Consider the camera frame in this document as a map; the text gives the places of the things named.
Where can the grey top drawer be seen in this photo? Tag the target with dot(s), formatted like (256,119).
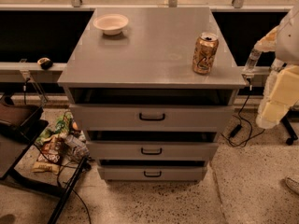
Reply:
(165,118)

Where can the grey drawer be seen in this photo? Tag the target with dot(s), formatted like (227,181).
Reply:
(152,174)
(165,118)
(152,151)

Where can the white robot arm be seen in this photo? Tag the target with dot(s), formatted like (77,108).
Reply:
(283,40)

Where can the grey drawer cabinet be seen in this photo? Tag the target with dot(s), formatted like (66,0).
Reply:
(150,63)

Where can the grey bottom drawer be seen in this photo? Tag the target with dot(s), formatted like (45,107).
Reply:
(152,174)

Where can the grey middle drawer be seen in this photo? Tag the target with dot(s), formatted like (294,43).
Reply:
(152,151)

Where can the black chair base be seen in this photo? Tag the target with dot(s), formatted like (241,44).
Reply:
(293,114)

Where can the clear plastic water bottle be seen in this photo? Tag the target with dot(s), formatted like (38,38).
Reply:
(251,62)

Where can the white shoe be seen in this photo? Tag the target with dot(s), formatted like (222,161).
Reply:
(292,183)

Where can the gold soda can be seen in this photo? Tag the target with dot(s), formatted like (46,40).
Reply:
(204,53)

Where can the white bowl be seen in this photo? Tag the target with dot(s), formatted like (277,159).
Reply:
(111,24)

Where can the crumpled clear plastic bottle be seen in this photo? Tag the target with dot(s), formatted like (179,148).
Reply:
(78,149)

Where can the green snack bag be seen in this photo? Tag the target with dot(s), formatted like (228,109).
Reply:
(61,126)

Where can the black yellow tape measure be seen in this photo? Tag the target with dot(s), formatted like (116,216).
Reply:
(45,63)

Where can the black metal stand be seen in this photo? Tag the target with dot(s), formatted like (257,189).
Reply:
(20,127)

